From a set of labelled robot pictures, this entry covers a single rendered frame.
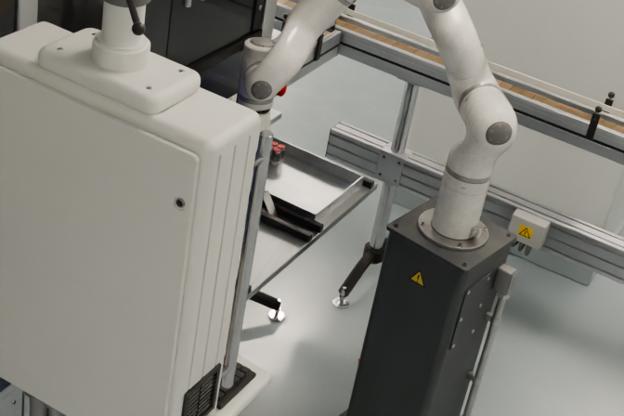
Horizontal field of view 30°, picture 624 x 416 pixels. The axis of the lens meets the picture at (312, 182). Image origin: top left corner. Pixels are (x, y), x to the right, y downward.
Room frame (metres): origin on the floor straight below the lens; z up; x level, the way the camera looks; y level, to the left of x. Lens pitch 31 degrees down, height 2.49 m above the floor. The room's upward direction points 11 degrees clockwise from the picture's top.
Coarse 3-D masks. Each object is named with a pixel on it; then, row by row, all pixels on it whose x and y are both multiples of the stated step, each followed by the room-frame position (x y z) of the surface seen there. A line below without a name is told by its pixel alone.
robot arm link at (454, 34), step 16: (432, 16) 2.56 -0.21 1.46; (448, 16) 2.55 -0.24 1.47; (464, 16) 2.56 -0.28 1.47; (432, 32) 2.55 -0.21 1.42; (448, 32) 2.53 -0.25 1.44; (464, 32) 2.53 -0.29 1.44; (448, 48) 2.53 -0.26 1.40; (464, 48) 2.53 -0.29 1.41; (480, 48) 2.57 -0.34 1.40; (448, 64) 2.55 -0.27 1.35; (464, 64) 2.54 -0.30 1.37; (480, 64) 2.56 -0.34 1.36; (448, 80) 2.62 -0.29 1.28; (464, 80) 2.60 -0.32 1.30; (480, 80) 2.63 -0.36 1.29; (464, 96) 2.61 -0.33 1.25
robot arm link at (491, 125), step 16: (480, 96) 2.57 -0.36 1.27; (496, 96) 2.57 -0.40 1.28; (464, 112) 2.57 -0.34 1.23; (480, 112) 2.51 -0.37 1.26; (496, 112) 2.50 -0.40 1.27; (512, 112) 2.53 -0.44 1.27; (480, 128) 2.49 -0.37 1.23; (496, 128) 2.49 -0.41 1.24; (512, 128) 2.50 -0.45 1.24; (464, 144) 2.52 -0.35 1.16; (480, 144) 2.49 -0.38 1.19; (496, 144) 2.49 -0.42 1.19; (512, 144) 2.53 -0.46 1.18; (448, 160) 2.59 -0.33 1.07; (464, 160) 2.55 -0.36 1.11; (480, 160) 2.54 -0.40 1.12; (496, 160) 2.57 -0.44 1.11; (464, 176) 2.55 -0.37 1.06; (480, 176) 2.55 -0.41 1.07
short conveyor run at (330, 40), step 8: (280, 32) 3.41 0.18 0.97; (328, 32) 3.57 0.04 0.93; (336, 32) 3.57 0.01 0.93; (320, 40) 3.43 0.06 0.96; (328, 40) 3.51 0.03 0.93; (336, 40) 3.57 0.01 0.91; (320, 48) 3.44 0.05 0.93; (328, 48) 3.52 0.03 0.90; (336, 48) 3.58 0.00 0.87; (312, 56) 3.42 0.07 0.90; (320, 56) 3.48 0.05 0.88; (328, 56) 3.53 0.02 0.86; (304, 64) 3.37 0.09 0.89; (312, 64) 3.43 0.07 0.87; (320, 64) 3.49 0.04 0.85; (304, 72) 3.38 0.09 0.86; (296, 80) 3.34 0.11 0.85
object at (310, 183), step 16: (288, 144) 2.81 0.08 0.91; (288, 160) 2.77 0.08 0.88; (304, 160) 2.78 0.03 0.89; (320, 160) 2.76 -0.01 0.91; (272, 176) 2.67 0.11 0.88; (288, 176) 2.69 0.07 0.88; (304, 176) 2.70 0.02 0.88; (320, 176) 2.72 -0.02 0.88; (336, 176) 2.73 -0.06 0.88; (352, 176) 2.72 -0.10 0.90; (272, 192) 2.59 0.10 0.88; (288, 192) 2.61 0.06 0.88; (304, 192) 2.62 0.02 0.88; (320, 192) 2.64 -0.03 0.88; (336, 192) 2.65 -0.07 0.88; (352, 192) 2.66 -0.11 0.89; (304, 208) 2.49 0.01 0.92; (320, 208) 2.56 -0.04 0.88
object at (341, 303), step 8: (384, 240) 3.62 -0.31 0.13; (368, 248) 3.53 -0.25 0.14; (384, 248) 3.56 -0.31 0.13; (368, 256) 3.50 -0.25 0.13; (376, 256) 3.52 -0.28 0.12; (360, 264) 3.46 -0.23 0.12; (368, 264) 3.47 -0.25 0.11; (352, 272) 3.42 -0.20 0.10; (360, 272) 3.43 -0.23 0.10; (344, 280) 3.39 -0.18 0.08; (352, 280) 3.39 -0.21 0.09; (344, 288) 3.35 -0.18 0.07; (352, 288) 3.37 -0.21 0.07; (344, 296) 3.35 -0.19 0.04; (336, 304) 3.34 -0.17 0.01; (344, 304) 3.35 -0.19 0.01
